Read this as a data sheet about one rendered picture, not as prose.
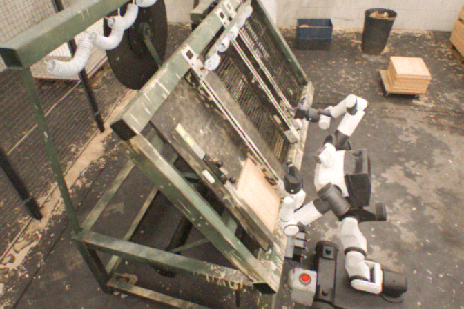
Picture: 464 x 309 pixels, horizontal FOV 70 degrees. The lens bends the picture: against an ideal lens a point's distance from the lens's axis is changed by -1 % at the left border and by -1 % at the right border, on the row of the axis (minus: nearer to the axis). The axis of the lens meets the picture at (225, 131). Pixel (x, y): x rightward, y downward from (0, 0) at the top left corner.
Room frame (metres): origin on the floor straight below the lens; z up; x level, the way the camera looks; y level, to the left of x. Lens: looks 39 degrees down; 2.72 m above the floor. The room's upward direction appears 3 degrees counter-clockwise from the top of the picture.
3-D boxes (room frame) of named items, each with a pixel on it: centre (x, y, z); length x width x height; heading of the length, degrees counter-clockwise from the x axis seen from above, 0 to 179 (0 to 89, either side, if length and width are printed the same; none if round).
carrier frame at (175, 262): (2.14, 0.08, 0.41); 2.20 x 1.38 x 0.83; 161
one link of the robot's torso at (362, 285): (1.20, -0.98, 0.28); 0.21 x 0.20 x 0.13; 71
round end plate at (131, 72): (2.18, 0.51, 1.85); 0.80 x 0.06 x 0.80; 161
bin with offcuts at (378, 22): (5.38, -2.68, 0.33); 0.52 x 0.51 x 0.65; 167
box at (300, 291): (0.88, -0.38, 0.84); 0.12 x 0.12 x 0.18; 71
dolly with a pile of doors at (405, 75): (4.08, -2.57, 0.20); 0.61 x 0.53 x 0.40; 167
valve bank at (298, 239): (1.32, -0.46, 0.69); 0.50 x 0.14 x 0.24; 161
